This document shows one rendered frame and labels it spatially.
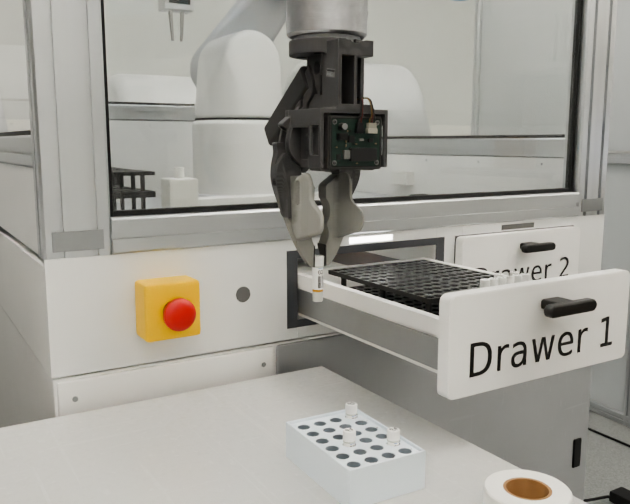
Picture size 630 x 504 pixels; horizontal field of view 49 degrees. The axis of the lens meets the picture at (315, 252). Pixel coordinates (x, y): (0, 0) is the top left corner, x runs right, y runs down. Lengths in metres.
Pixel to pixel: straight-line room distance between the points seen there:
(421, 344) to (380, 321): 0.08
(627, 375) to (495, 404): 1.67
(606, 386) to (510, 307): 2.30
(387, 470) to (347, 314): 0.29
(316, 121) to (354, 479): 0.31
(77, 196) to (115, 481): 0.34
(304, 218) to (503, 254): 0.62
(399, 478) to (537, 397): 0.75
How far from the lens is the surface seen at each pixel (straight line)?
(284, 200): 0.67
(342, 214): 0.68
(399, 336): 0.81
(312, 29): 0.64
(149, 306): 0.87
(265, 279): 0.97
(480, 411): 1.30
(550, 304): 0.78
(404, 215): 1.10
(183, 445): 0.79
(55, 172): 0.87
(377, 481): 0.66
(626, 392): 2.98
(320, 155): 0.61
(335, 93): 0.62
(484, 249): 1.19
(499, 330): 0.77
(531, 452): 1.43
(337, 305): 0.92
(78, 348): 0.90
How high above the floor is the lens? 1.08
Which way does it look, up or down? 9 degrees down
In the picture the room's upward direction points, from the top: straight up
